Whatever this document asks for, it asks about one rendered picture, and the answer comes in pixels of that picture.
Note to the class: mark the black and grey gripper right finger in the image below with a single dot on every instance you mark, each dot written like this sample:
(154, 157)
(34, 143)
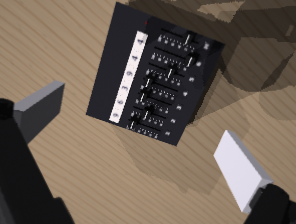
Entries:
(247, 180)

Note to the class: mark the black lighting desk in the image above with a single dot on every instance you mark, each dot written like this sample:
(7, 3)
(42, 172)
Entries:
(144, 60)

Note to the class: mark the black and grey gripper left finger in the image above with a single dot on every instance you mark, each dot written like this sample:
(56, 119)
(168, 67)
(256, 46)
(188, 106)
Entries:
(25, 197)

